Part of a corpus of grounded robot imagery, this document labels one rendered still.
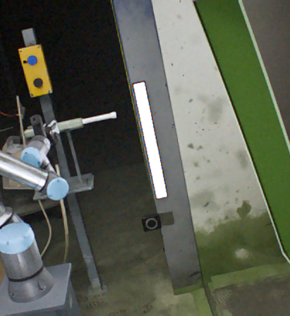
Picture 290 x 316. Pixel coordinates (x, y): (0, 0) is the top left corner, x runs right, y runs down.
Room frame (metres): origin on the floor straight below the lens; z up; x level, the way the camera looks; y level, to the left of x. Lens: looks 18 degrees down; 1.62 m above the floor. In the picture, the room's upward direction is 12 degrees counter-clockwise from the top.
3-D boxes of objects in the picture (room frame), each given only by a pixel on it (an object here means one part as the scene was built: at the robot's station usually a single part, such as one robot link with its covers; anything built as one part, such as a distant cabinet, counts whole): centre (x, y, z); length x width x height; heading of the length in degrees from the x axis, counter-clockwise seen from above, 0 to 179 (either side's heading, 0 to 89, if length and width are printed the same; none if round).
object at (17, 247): (1.60, 0.56, 0.83); 0.17 x 0.15 x 0.18; 23
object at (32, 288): (1.59, 0.55, 0.69); 0.19 x 0.19 x 0.10
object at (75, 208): (2.47, 0.45, 0.82); 0.06 x 0.06 x 1.64; 0
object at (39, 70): (2.41, 0.45, 1.42); 0.12 x 0.06 x 0.26; 90
